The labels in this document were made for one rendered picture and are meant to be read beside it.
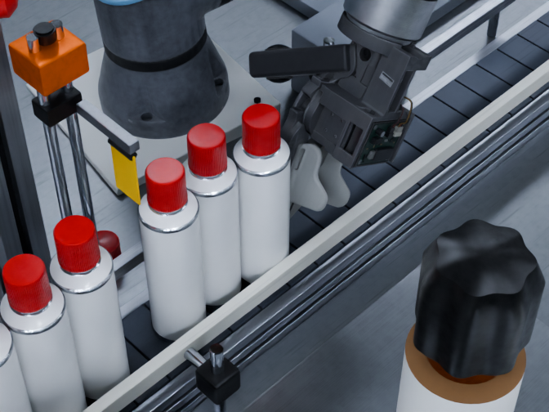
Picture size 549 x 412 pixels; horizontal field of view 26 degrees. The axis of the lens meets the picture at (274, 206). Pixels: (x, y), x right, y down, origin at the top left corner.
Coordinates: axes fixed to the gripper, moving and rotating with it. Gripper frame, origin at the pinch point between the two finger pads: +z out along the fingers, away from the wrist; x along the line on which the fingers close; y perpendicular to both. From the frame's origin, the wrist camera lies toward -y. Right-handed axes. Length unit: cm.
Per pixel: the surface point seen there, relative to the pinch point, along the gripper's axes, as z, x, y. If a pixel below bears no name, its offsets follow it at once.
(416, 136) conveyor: -5.7, 20.8, -0.5
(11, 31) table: 7, 8, -51
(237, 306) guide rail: 6.9, -8.2, 4.8
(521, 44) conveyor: -15.9, 38.6, -2.0
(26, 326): 5.6, -31.5, 2.4
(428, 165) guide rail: -5.9, 15.2, 5.0
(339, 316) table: 9.0, 5.3, 8.0
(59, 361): 9.3, -27.6, 3.4
